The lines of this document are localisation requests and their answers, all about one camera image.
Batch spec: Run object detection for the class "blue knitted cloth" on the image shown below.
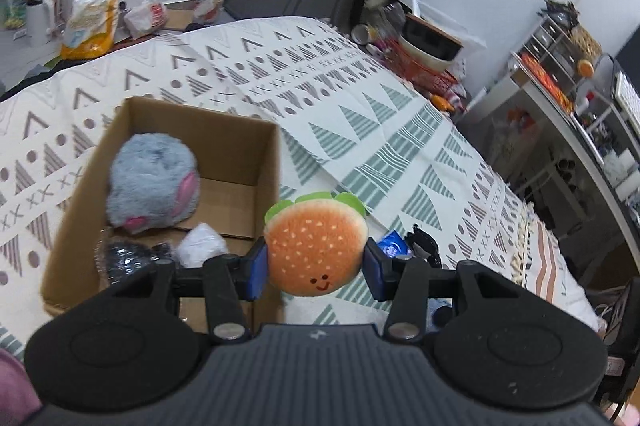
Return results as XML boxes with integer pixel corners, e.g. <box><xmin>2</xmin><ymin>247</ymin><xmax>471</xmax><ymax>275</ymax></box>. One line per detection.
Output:
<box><xmin>426</xmin><ymin>298</ymin><xmax>454</xmax><ymax>333</ymax></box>

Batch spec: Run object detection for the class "blue printed packet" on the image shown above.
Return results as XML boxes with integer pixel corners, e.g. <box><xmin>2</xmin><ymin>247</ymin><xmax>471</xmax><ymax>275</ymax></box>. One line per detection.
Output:
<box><xmin>378</xmin><ymin>230</ymin><xmax>412</xmax><ymax>260</ymax></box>

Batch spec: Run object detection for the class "yellow snack bag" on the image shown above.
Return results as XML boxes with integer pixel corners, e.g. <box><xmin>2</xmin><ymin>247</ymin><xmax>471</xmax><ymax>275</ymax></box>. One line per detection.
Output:
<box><xmin>61</xmin><ymin>0</ymin><xmax>119</xmax><ymax>60</ymax></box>

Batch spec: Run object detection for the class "white kettle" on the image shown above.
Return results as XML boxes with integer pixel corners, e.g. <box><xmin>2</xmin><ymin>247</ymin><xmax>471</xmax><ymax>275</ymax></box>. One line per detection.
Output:
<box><xmin>26</xmin><ymin>0</ymin><xmax>56</xmax><ymax>47</ymax></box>

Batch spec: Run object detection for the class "black and cream bowl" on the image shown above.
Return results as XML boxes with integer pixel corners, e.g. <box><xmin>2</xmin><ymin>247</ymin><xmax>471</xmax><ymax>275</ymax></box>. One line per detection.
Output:
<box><xmin>399</xmin><ymin>13</ymin><xmax>463</xmax><ymax>72</ymax></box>

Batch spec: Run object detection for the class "black sparkly pouch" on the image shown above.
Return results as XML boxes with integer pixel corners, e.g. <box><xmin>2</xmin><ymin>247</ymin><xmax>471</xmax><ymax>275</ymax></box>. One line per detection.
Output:
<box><xmin>94</xmin><ymin>238</ymin><xmax>174</xmax><ymax>290</ymax></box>

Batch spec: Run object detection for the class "patterned white blanket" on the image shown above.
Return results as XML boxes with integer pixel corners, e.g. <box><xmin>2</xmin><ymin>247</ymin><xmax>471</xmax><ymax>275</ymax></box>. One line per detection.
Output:
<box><xmin>1</xmin><ymin>16</ymin><xmax>598</xmax><ymax>357</ymax></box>

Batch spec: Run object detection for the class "fluffy blue plush toy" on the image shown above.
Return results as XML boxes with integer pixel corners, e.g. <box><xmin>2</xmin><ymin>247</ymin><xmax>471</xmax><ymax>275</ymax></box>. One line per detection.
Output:
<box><xmin>105</xmin><ymin>134</ymin><xmax>201</xmax><ymax>234</ymax></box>

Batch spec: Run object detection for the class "cardboard box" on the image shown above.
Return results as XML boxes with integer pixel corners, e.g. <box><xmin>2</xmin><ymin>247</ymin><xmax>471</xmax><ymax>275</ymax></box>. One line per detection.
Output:
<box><xmin>40</xmin><ymin>97</ymin><xmax>280</xmax><ymax>316</ymax></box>

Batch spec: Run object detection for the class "white soft item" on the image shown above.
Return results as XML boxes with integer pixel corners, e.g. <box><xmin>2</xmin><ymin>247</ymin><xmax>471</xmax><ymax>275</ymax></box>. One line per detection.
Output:
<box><xmin>175</xmin><ymin>222</ymin><xmax>229</xmax><ymax>269</ymax></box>

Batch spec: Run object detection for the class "white shelf unit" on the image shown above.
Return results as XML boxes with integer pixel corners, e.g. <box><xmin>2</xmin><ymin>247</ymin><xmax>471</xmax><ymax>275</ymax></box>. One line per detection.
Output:
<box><xmin>457</xmin><ymin>68</ymin><xmax>639</xmax><ymax>290</ymax></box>

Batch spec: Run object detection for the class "white red plastic bag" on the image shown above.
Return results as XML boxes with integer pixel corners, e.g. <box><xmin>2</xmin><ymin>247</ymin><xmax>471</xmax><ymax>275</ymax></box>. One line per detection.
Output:
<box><xmin>124</xmin><ymin>0</ymin><xmax>167</xmax><ymax>39</ymax></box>

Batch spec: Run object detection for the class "white keyboard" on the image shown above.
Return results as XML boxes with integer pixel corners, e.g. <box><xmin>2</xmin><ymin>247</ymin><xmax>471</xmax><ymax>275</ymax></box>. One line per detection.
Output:
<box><xmin>614</xmin><ymin>71</ymin><xmax>640</xmax><ymax>134</ymax></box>

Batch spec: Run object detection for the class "small drawer organizer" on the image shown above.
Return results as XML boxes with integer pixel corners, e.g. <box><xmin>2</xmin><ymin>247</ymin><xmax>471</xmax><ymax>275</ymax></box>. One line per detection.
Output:
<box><xmin>518</xmin><ymin>16</ymin><xmax>584</xmax><ymax>94</ymax></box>

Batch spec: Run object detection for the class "red plastic basket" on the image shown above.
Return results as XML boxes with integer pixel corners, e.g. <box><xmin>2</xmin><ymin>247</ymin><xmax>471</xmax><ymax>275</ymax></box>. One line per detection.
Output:
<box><xmin>385</xmin><ymin>39</ymin><xmax>459</xmax><ymax>97</ymax></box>

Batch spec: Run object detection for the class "burger plush toy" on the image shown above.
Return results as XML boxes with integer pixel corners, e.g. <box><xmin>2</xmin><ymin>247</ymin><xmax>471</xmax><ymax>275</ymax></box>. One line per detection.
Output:
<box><xmin>264</xmin><ymin>192</ymin><xmax>369</xmax><ymax>297</ymax></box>

